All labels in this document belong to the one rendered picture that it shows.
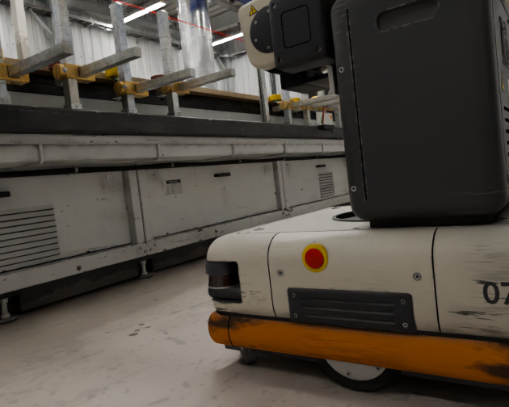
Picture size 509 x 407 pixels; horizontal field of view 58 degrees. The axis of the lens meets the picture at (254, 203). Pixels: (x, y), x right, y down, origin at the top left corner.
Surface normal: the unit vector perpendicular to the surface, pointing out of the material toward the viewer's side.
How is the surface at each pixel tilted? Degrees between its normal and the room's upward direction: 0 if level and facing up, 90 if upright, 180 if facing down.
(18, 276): 90
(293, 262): 84
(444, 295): 90
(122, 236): 90
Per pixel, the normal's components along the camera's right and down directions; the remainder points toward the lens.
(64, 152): 0.82, -0.07
